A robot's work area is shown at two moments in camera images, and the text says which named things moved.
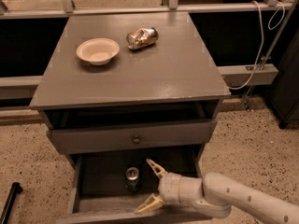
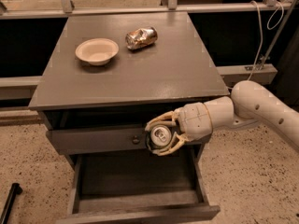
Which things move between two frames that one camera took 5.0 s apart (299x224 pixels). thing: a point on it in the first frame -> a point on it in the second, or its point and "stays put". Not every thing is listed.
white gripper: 169,187 -> 196,120
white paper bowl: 99,51 stays put
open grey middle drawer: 107,188 stays put
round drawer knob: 136,139 stays put
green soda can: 133,182 -> 159,136
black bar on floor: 15,189 stays put
